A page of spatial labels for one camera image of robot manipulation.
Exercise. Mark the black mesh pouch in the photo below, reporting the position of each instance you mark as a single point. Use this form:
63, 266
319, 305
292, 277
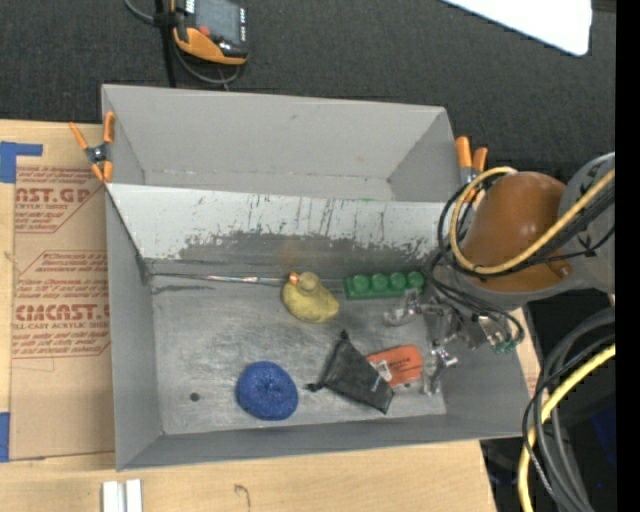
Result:
352, 375

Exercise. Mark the brown cardboard board red print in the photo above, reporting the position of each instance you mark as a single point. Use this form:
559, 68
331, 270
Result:
60, 380

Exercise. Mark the yellow rubber duck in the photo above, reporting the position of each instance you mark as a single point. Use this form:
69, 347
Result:
312, 302

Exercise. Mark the orange flat packet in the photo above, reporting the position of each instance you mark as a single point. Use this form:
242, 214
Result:
402, 362

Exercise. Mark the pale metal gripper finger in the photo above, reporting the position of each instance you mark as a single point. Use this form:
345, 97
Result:
438, 367
405, 311

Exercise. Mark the green studded toy block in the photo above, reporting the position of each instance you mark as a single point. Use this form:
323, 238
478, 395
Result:
382, 286

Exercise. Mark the blue round scrubber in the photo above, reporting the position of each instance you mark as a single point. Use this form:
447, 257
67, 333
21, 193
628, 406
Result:
267, 391

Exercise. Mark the grey metal bin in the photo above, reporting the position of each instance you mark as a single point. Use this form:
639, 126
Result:
225, 340

